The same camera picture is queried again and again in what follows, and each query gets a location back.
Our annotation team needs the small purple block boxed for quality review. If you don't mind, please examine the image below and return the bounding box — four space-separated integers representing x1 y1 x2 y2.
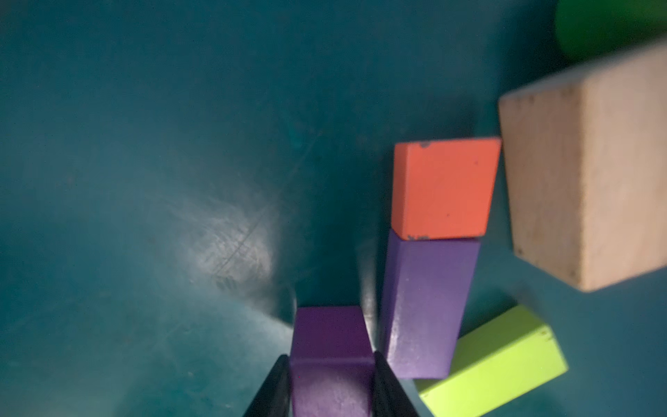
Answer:
289 306 374 416

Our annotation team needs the tan wooden block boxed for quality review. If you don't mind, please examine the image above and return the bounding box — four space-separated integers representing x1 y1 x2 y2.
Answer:
498 38 666 292

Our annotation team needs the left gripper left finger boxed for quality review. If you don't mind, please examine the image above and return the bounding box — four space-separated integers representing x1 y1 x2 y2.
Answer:
243 354 291 417

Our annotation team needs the purple long block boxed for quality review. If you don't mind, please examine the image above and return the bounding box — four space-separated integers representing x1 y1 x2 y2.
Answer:
379 230 481 380

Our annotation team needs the lime green bar block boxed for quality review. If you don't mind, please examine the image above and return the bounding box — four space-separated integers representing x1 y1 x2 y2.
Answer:
415 305 569 416

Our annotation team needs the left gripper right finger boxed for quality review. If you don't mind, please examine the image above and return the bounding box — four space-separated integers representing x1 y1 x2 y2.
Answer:
372 351 419 417

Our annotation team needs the green cylinder block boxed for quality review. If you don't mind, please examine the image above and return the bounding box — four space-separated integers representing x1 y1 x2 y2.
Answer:
554 0 666 61

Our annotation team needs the orange block left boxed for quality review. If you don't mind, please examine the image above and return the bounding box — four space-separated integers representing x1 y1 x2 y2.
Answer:
391 137 501 241

